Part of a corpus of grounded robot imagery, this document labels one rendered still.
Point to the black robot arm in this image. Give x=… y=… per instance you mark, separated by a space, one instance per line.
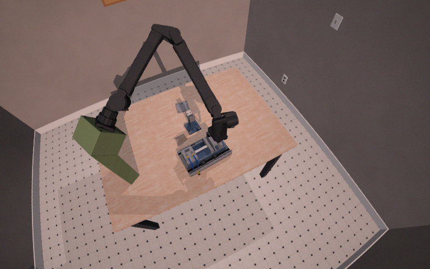
x=120 y=101

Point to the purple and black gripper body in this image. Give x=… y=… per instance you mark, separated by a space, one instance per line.
x=216 y=135

